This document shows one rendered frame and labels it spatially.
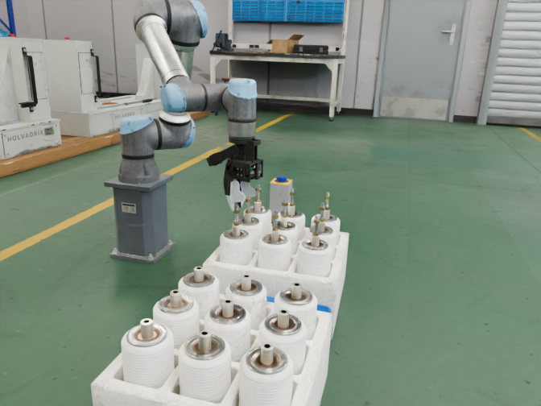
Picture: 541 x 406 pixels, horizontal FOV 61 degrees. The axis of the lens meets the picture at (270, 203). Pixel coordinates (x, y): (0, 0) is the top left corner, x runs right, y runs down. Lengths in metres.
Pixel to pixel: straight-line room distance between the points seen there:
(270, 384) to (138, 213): 1.06
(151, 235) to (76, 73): 2.33
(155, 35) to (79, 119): 2.55
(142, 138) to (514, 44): 5.26
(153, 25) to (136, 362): 0.97
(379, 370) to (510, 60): 5.41
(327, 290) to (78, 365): 0.67
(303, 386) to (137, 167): 1.07
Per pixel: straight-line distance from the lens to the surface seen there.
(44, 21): 8.34
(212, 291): 1.09
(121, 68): 7.55
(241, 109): 1.23
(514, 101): 6.43
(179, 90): 1.26
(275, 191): 1.69
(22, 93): 3.53
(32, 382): 1.31
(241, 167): 1.25
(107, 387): 0.95
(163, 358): 0.92
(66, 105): 4.01
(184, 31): 1.60
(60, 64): 3.99
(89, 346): 1.38
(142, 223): 1.75
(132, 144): 1.71
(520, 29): 6.39
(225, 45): 5.93
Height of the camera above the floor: 0.77
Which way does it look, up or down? 18 degrees down
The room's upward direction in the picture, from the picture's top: 2 degrees clockwise
